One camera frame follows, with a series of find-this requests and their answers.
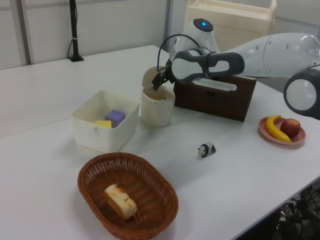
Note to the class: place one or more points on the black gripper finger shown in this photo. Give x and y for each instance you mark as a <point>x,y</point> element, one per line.
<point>170,79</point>
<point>158,81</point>

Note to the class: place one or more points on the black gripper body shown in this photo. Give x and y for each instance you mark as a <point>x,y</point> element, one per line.
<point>168,70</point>

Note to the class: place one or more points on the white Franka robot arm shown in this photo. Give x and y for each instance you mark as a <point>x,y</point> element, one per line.
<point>275,55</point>

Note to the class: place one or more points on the cream flip-lid trash can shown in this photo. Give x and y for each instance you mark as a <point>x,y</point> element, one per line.
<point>155,112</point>

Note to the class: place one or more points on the purple foam cube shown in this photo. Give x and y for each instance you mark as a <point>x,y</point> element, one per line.
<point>115,117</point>

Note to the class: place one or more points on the dark wooden box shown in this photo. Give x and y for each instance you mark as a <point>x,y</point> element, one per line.
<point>225,105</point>

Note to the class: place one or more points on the yellow foam cube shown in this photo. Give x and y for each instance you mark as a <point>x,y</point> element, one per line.
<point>103,123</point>

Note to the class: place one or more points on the small panda toy figure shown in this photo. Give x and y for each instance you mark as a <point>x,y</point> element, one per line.
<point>207,148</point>

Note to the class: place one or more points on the cream plastic storage bin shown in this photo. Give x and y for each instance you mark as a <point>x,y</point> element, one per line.
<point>100,140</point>

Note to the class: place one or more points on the yellow banana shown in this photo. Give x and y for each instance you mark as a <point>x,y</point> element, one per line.
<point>271,128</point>

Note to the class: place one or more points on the orange glazed bread piece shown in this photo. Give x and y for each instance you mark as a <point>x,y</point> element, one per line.
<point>120,202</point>

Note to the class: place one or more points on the red apple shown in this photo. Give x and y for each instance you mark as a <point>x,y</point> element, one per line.
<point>290,127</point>

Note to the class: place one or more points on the brown wicker basket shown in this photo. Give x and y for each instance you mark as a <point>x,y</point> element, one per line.
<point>155,212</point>

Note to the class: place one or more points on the pink plate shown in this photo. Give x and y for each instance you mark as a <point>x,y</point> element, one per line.
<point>300,136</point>

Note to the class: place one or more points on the black camera stand pole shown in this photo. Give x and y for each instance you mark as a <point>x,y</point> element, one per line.
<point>73,25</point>

